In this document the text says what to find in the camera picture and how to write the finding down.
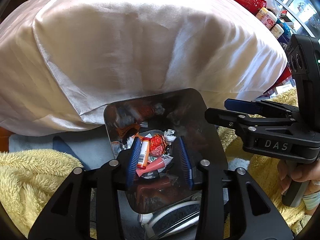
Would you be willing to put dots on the yellow fluffy blanket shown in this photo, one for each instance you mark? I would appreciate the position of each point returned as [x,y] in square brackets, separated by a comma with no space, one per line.
[29,179]

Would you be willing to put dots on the orange tube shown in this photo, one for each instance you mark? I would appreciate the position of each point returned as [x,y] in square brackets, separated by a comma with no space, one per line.
[144,153]

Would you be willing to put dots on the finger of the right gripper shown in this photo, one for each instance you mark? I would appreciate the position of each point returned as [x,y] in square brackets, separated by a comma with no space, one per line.
[241,106]
[225,118]

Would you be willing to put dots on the pink satin tablecloth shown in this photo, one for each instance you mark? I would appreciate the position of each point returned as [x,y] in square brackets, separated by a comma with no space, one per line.
[63,61]

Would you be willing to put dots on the black trash bin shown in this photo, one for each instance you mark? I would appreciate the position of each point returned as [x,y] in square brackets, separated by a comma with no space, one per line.
[181,110]

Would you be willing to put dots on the white tissue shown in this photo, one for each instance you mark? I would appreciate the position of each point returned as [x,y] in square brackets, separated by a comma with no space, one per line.
[169,136]

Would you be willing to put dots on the red orange wrapper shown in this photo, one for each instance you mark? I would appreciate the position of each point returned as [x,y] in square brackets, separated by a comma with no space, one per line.
[157,145]

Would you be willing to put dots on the red gift basket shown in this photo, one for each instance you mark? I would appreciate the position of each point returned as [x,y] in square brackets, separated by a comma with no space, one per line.
[252,6]

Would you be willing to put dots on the white fan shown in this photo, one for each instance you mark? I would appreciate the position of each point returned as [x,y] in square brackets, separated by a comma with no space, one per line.
[171,220]

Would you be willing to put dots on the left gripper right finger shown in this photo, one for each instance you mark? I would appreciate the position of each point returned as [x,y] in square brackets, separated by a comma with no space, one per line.
[185,163]

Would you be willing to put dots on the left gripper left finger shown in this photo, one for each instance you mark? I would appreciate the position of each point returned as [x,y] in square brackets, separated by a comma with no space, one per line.
[133,161]

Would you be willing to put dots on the orange paper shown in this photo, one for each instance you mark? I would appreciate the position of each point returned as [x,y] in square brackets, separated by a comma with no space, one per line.
[128,130]

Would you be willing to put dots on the yellow lid jar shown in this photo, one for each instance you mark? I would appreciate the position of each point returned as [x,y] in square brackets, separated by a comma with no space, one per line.
[267,18]
[277,31]

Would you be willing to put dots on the person's right hand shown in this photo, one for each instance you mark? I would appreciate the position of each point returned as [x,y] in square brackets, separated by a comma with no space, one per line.
[302,173]

